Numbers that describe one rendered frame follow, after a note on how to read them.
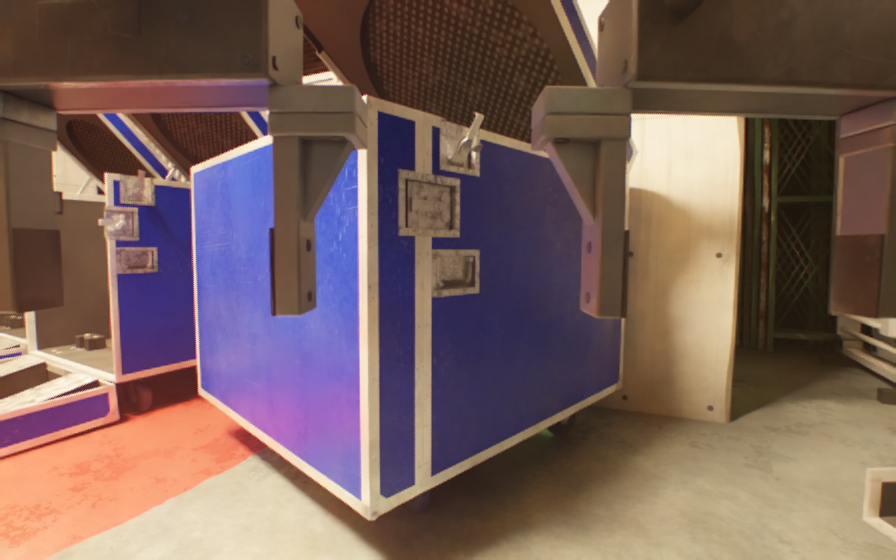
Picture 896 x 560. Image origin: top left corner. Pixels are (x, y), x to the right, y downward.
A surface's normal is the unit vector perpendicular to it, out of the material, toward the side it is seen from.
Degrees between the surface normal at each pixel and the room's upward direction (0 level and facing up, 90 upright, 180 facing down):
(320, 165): 90
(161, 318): 90
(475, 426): 90
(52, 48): 90
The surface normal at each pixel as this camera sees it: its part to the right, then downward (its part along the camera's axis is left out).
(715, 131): -0.40, 0.07
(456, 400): 0.72, 0.06
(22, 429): 0.88, 0.04
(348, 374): -0.69, 0.05
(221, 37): 0.00, 0.07
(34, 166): 1.00, 0.00
